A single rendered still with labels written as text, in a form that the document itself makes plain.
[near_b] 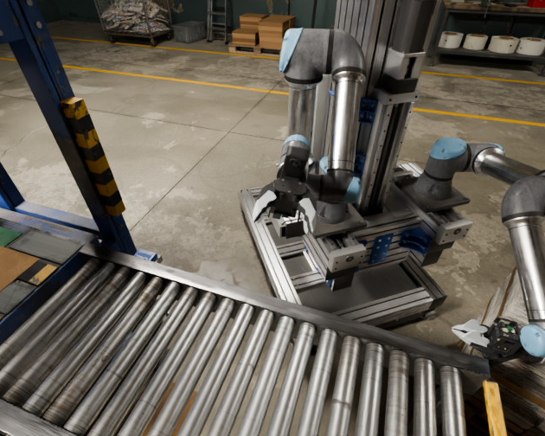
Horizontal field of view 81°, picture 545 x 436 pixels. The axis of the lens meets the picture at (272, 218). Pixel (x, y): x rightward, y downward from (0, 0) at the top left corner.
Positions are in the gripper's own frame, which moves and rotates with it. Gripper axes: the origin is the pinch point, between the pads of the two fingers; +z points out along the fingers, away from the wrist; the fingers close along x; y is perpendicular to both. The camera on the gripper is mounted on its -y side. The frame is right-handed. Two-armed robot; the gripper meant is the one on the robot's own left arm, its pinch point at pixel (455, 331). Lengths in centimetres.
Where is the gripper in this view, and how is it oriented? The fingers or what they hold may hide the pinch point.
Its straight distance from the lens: 115.1
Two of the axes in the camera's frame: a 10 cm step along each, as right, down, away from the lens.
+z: -9.4, -2.1, 2.5
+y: 0.0, -7.6, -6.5
